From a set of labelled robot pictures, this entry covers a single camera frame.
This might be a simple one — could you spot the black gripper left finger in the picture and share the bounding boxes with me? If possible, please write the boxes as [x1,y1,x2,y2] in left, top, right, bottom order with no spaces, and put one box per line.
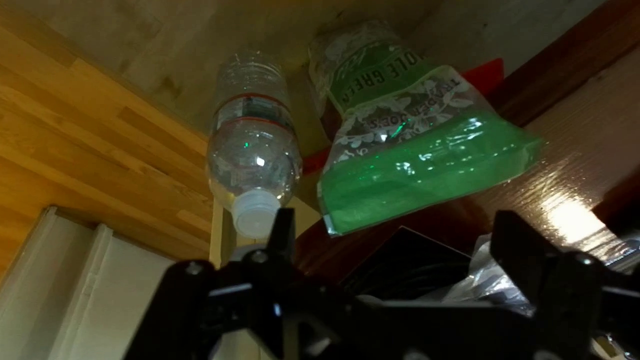
[264,206,299,268]

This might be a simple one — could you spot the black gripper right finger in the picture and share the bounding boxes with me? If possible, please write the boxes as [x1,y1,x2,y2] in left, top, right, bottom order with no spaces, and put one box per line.
[488,211,559,316]

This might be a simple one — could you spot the green plastic packet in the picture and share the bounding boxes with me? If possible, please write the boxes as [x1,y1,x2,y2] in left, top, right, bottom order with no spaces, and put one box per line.
[306,19,546,240]

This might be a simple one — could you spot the clear plastic water bottle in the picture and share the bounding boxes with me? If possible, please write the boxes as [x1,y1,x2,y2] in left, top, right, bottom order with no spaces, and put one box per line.
[204,49,306,242]

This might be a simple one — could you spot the white door trim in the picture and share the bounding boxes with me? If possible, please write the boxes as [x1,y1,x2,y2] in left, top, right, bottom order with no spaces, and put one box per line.
[0,204,176,360]

